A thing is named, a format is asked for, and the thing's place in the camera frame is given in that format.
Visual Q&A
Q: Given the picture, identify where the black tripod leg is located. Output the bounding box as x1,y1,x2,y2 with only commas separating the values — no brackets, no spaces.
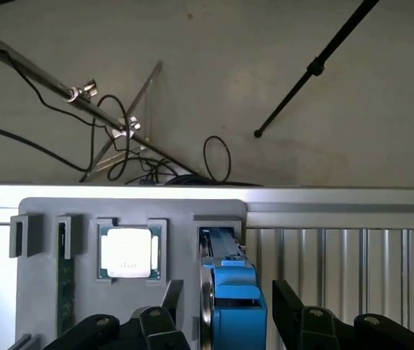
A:
253,0,414,139

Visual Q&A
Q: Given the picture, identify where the green RAM stick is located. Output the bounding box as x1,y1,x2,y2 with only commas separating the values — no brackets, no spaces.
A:
56,222,77,338

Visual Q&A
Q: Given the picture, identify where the silver CPU chip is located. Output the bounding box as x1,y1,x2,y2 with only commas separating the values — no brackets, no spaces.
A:
97,224,164,280

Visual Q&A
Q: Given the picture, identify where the silver light stand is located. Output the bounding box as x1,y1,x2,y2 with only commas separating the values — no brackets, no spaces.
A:
0,21,208,183

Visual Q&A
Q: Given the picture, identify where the grey plastic parts rack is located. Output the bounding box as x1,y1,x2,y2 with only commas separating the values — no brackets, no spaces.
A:
8,196,248,350

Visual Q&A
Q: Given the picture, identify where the black floor cable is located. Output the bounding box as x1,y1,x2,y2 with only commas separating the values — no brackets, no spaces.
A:
0,122,95,174

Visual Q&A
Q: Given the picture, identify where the coiled black cable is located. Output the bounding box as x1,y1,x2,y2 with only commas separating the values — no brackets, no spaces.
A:
163,135,265,187

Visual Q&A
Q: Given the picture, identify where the thin black cable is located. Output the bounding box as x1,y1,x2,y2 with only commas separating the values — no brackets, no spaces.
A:
0,36,179,185

